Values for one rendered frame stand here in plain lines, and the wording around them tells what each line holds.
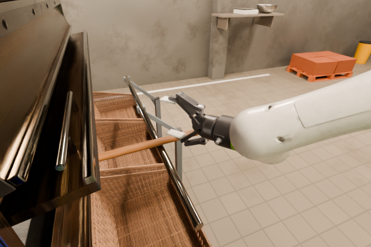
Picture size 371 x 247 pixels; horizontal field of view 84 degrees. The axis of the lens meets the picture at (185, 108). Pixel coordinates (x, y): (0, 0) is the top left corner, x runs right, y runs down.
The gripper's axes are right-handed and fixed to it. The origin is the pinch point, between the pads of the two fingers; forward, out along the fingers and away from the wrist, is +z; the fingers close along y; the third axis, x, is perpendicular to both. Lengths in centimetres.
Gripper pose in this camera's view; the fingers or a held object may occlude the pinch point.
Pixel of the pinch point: (168, 116)
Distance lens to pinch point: 73.1
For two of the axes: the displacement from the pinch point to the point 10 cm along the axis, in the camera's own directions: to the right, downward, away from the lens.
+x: 5.9, -4.3, 6.8
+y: 1.3, 8.9, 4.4
